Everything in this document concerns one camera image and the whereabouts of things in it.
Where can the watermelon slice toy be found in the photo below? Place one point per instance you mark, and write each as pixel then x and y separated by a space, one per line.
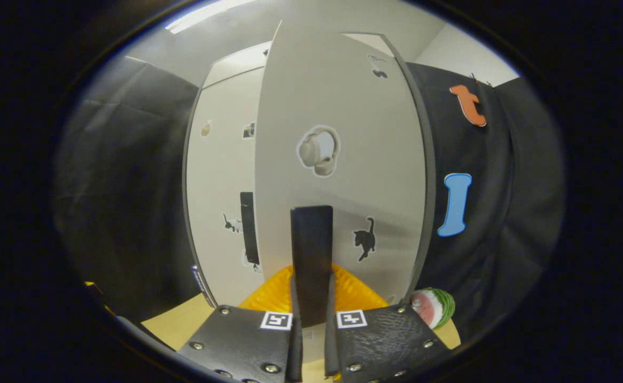
pixel 436 308

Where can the white cabinet door headphone sticker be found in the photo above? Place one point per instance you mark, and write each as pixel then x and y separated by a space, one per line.
pixel 343 96

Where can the blue and white box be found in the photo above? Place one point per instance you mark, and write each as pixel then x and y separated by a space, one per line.
pixel 202 282

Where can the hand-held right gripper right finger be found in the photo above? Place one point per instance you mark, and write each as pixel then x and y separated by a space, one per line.
pixel 330 351

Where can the white cabinet door camera sticker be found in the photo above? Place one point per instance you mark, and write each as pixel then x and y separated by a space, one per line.
pixel 216 170

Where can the white double-door shoe cabinet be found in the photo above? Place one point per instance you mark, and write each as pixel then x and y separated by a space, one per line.
pixel 237 64

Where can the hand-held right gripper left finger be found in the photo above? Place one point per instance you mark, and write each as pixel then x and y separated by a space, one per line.
pixel 295 351

